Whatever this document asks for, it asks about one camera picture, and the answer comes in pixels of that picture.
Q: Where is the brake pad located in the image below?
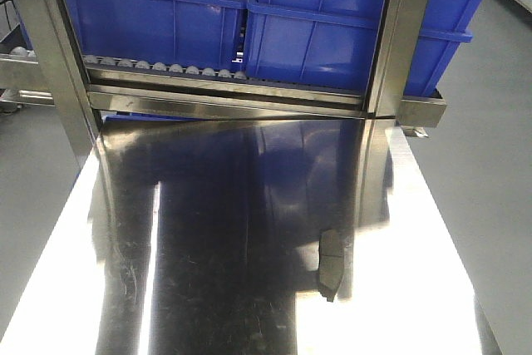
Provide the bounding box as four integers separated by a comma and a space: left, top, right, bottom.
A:
317, 229, 344, 302

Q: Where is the roller conveyor track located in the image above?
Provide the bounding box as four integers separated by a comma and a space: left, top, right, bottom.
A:
10, 45, 250, 81

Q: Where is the right blue plastic bin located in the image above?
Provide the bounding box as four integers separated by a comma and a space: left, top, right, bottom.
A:
244, 0, 481, 97

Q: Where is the blue plastic bin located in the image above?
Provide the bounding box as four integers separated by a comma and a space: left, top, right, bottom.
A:
244, 0, 481, 97
65, 0, 245, 71

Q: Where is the left blue plastic bin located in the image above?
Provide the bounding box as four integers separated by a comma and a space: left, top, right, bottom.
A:
65, 0, 245, 71

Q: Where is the stainless steel rack frame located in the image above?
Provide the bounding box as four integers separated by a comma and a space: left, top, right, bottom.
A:
1, 0, 446, 157

